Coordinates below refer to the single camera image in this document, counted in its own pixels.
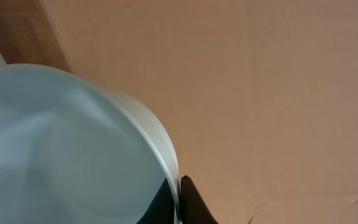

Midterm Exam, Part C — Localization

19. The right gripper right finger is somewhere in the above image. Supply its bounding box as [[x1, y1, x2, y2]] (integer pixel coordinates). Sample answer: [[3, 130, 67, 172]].
[[180, 175, 218, 224]]

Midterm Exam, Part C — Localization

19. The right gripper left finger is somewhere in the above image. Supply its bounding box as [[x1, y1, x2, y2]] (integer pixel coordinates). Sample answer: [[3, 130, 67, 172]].
[[137, 179, 175, 224]]

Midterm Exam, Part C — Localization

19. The light blue bowl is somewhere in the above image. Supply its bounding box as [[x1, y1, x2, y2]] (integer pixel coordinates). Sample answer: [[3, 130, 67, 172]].
[[0, 64, 179, 223]]

